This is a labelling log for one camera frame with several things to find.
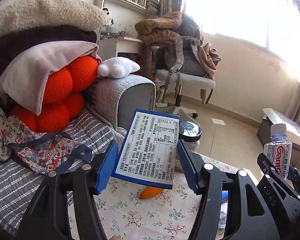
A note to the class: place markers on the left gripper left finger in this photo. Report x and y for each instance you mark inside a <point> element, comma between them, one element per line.
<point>47,214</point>

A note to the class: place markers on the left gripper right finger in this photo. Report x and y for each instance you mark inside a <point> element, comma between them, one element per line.
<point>248,216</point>

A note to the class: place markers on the clear plastic water bottle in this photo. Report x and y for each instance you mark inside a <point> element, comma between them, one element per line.
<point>279,150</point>

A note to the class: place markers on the blue cardboard box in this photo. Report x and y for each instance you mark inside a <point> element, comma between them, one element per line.
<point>147,155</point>

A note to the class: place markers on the crumpled clear plastic wrapper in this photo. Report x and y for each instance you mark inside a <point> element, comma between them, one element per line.
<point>223,210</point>

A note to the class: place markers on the grey ottoman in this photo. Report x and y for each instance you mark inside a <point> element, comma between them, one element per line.
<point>263,134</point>

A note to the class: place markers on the grey quilted pillow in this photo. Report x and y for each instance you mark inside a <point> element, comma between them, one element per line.
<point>272,116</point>

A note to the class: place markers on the floral tablecloth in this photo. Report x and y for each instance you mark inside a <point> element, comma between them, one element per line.
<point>169,215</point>

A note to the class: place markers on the floral monogram tote bag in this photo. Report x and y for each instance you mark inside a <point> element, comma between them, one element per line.
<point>40,152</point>

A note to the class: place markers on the white paper on floor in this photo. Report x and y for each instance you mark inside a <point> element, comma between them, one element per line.
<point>218,121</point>

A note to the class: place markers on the orange peel piece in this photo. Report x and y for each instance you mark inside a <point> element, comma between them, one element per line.
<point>150,192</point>

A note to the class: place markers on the clear plastic snack jar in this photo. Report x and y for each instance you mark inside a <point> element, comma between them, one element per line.
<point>190,132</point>

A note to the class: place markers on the orange knot cushion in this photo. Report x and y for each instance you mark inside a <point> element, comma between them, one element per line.
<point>62,98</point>

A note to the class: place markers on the grey sofa armrest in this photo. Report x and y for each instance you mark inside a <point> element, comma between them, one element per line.
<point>114,100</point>

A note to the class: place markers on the pink fleece cloth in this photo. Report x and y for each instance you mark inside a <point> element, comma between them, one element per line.
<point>25,78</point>

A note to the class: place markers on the white office chair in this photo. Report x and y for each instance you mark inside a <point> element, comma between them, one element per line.
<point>183,82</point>

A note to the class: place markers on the white plush toy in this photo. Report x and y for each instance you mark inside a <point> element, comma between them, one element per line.
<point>117,67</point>

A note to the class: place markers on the grey backpack on chair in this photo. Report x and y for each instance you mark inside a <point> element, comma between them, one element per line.
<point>181,57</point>

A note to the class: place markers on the white desk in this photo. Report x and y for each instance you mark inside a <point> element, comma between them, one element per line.
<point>114,47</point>

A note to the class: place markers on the brown blanket on chair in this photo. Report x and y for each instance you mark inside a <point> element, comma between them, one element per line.
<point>167,30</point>

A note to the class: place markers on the beige fluffy cushion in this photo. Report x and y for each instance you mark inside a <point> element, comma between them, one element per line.
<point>27,14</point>

